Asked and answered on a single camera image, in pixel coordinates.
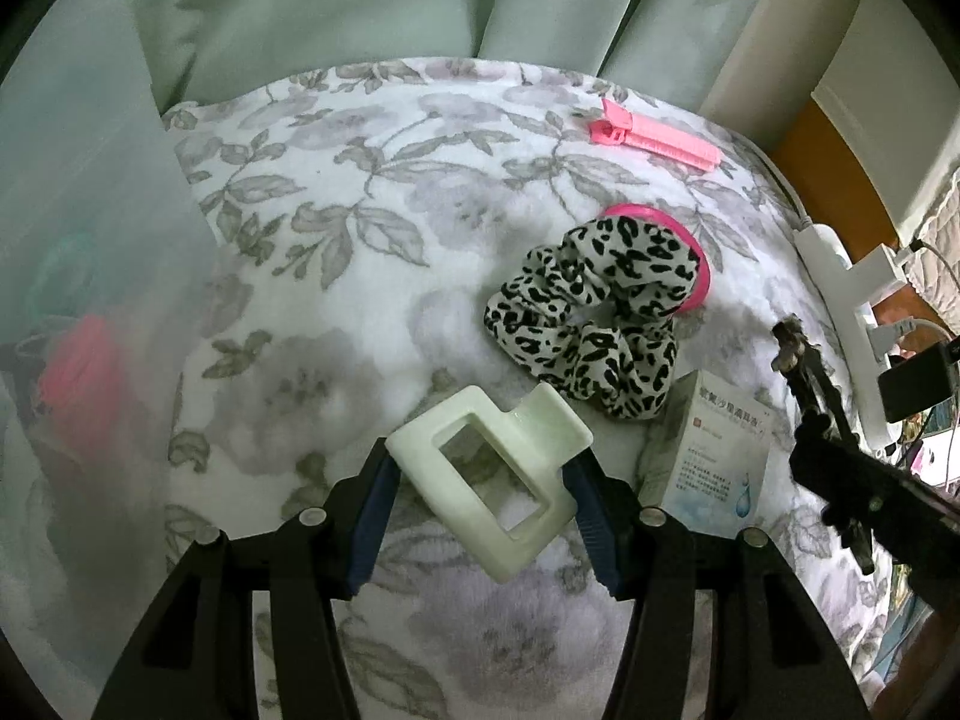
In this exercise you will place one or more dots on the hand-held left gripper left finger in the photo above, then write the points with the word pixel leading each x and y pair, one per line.
pixel 371 525

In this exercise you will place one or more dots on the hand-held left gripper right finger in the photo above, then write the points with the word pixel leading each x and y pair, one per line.
pixel 600 532

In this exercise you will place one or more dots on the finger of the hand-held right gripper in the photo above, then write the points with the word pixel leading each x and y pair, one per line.
pixel 806 375

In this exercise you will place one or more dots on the white hair claw clip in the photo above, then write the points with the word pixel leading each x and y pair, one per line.
pixel 457 427

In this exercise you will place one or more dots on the translucent plastic container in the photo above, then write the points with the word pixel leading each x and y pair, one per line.
pixel 90 240

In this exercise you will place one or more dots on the person's right forearm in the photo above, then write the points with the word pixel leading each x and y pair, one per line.
pixel 926 667

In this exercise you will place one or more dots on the black phone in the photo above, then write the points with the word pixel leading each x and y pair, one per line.
pixel 911 382

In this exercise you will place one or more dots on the white power strip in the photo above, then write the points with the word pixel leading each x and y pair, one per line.
pixel 832 270

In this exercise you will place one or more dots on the white charger plug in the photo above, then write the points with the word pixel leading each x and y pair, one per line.
pixel 881 270

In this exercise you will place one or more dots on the small white medicine box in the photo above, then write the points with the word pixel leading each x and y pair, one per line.
pixel 712 465

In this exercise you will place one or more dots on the leopard print scrunchie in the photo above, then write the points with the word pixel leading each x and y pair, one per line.
pixel 600 277

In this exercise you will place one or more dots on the floral blanket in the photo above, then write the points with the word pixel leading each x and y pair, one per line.
pixel 360 262

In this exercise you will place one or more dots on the pink hair clip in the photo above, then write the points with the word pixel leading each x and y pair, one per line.
pixel 660 141

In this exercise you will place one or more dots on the pink hair accessory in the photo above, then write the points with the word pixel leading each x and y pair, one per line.
pixel 82 367

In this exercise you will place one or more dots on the green hair accessory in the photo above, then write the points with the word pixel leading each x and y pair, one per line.
pixel 64 274

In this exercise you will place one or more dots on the green curtain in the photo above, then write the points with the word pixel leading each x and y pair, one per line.
pixel 420 0

